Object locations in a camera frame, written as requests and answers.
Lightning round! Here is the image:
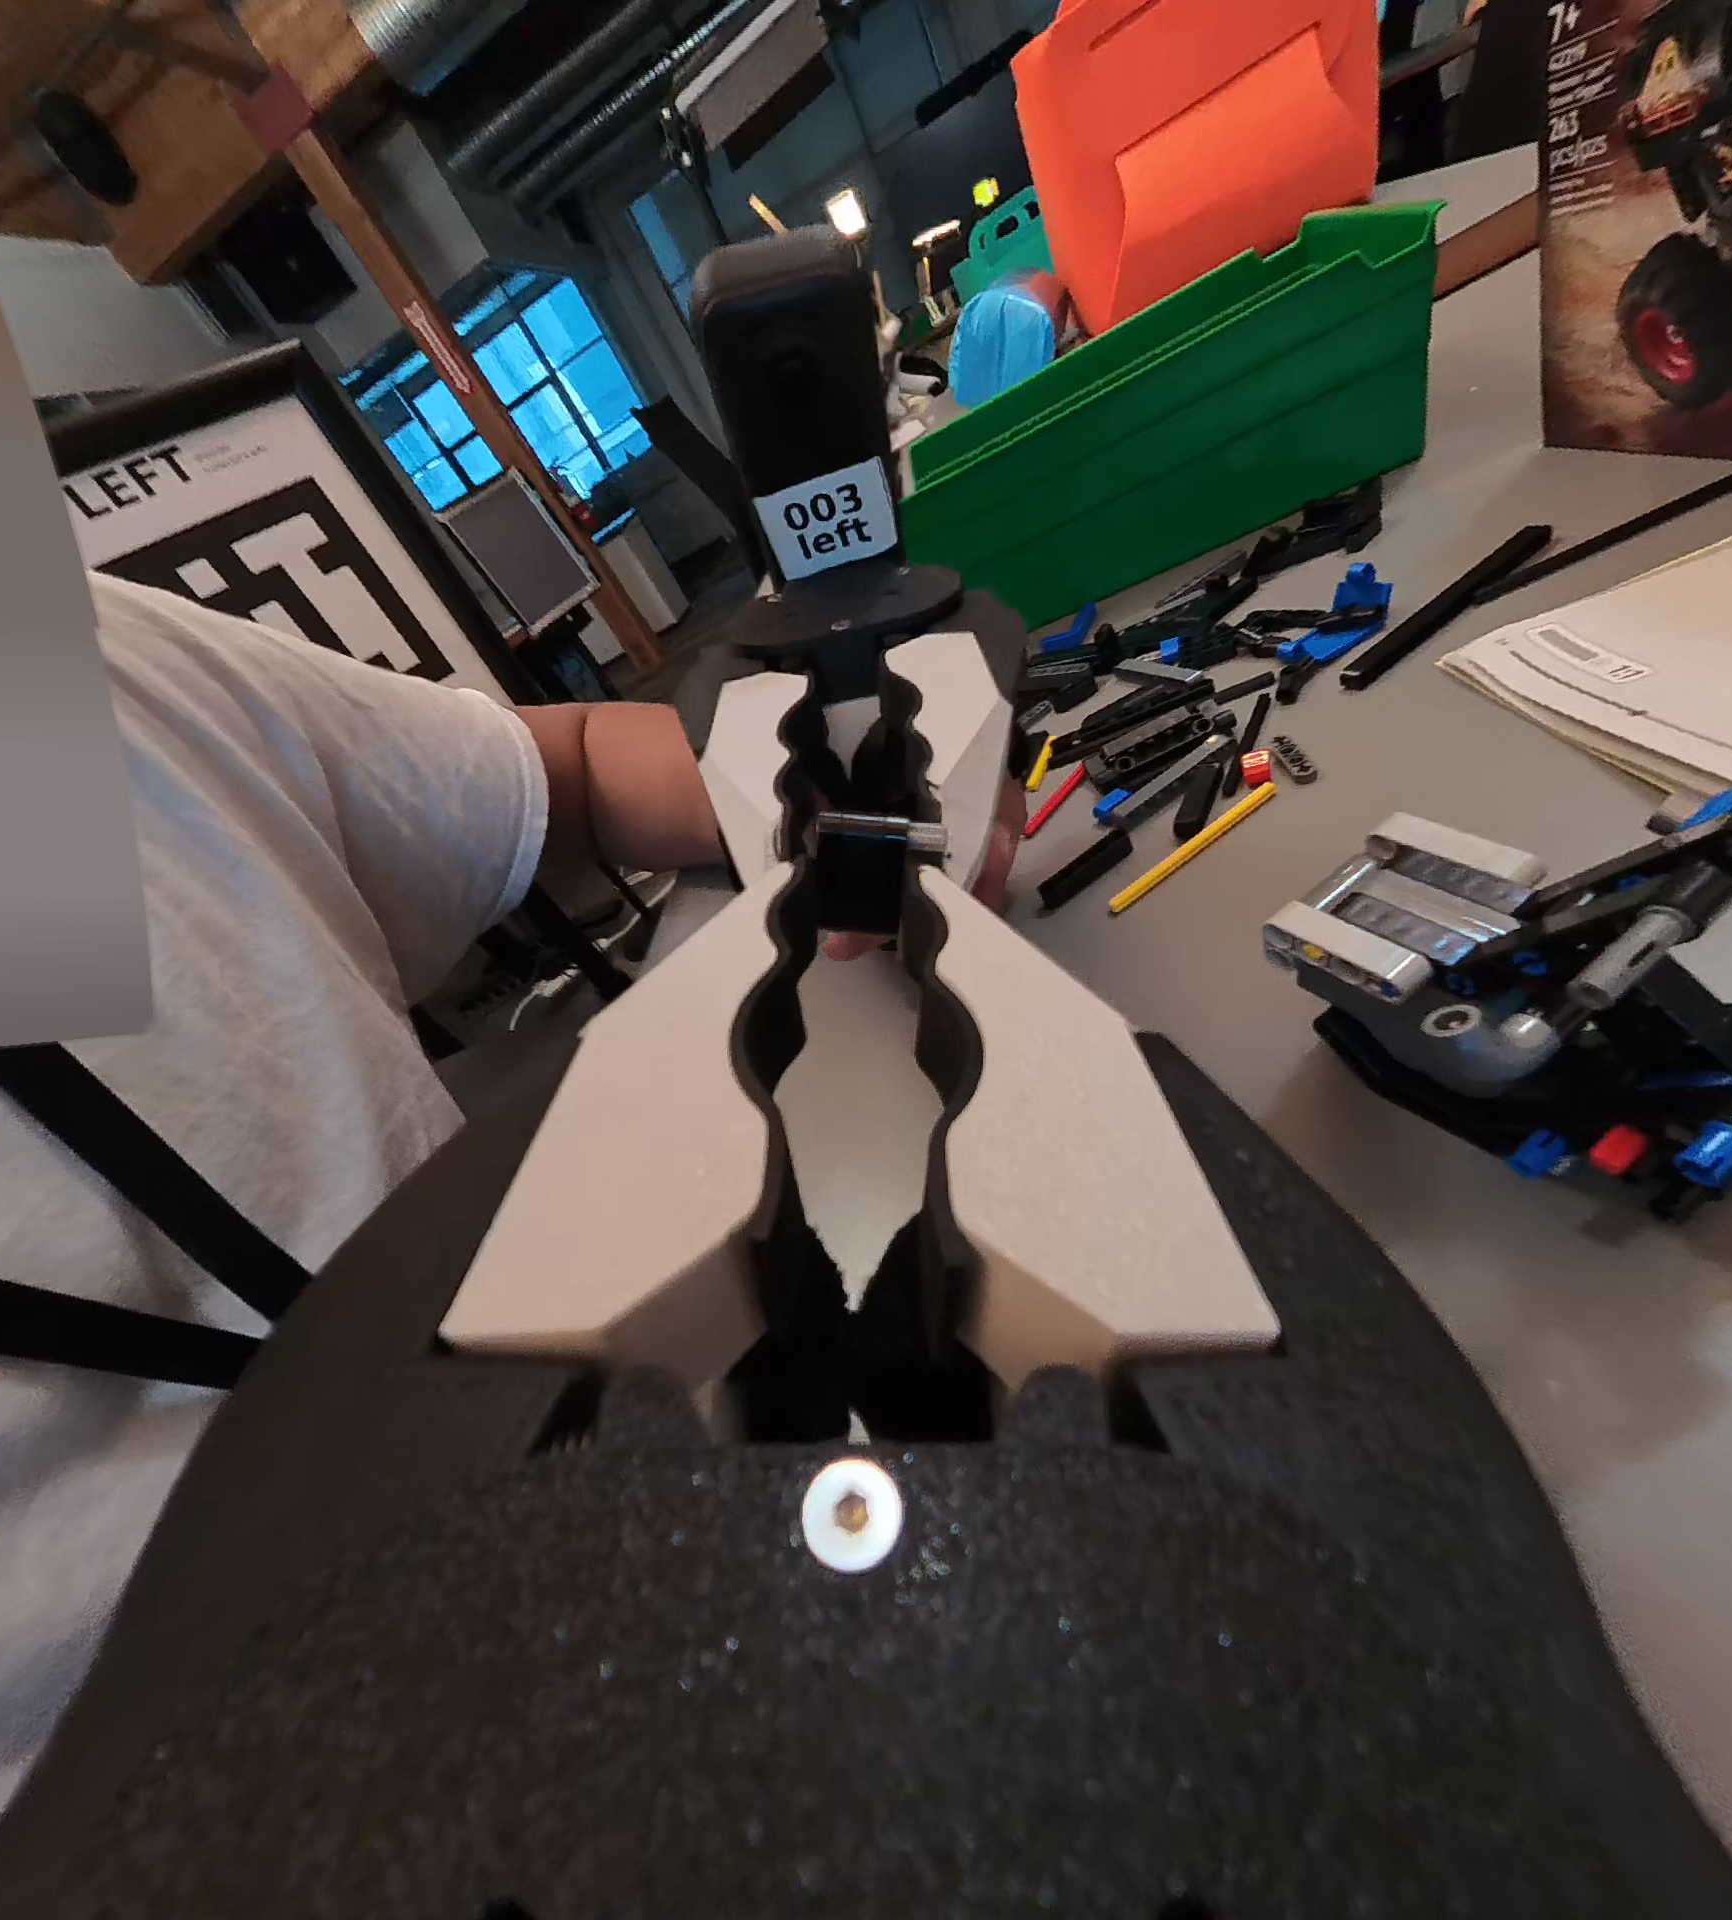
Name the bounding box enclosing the black and white sign board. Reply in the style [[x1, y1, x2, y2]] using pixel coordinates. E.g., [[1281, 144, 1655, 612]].
[[40, 342, 516, 709]]

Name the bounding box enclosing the lego instruction booklet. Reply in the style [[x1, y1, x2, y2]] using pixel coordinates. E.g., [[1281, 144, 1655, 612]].
[[1437, 503, 1732, 872]]

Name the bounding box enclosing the studio light panel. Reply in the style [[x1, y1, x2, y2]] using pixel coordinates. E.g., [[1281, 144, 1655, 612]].
[[663, 0, 831, 152]]

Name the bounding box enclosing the pile of loose lego pieces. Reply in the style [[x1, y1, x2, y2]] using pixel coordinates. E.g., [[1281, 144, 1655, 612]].
[[1008, 481, 1394, 842]]

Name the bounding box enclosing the person's left hand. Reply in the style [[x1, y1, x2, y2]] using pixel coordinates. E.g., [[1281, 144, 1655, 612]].
[[819, 777, 1035, 967]]

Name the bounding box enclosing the lego set box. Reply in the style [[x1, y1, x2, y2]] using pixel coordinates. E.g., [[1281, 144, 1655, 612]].
[[1538, 0, 1732, 460]]

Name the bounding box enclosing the person's left forearm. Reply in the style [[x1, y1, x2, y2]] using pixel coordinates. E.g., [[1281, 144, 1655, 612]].
[[513, 697, 735, 872]]

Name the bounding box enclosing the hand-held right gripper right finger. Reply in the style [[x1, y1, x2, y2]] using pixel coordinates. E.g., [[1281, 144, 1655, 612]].
[[867, 867, 1281, 1443]]

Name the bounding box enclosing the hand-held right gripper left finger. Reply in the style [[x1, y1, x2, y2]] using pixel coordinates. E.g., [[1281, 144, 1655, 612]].
[[439, 862, 854, 1443]]

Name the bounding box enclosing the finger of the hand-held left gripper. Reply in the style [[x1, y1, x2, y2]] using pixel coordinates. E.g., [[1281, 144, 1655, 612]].
[[696, 667, 826, 889], [880, 634, 1028, 890]]

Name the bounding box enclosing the long black lego beam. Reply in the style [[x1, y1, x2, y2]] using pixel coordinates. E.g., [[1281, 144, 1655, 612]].
[[1338, 524, 1556, 693]]

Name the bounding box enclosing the wooden post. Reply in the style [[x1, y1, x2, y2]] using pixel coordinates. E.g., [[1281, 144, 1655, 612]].
[[243, 60, 666, 670]]

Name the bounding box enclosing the partly built lego model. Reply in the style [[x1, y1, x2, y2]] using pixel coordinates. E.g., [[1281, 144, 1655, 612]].
[[1263, 743, 1732, 1225]]

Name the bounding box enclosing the thin long black lego axle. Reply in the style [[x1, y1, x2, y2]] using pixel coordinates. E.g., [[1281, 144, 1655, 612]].
[[1497, 457, 1732, 595]]

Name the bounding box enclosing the paned window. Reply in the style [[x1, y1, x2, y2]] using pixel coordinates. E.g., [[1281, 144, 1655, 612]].
[[340, 271, 650, 512]]

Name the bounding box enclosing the long yellow lego axle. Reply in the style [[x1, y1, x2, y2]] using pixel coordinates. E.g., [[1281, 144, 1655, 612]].
[[1107, 780, 1281, 918]]

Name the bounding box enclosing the dark framed screen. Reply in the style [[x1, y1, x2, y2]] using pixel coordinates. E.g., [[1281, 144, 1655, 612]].
[[439, 473, 602, 641]]

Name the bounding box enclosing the black wall speaker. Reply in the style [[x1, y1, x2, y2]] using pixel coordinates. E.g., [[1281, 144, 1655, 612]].
[[26, 83, 141, 213]]

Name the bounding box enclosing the green plastic bin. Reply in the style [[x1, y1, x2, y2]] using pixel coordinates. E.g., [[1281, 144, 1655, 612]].
[[899, 198, 1450, 632]]

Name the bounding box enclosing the short black lego beam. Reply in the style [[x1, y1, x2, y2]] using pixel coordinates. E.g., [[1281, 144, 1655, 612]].
[[1035, 824, 1137, 912]]

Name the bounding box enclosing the black harness strap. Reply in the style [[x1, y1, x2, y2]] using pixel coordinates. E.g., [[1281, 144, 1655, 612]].
[[0, 1043, 315, 1390]]

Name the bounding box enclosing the small black lego assembly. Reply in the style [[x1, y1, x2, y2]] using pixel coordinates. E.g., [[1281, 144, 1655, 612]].
[[812, 811, 950, 941]]

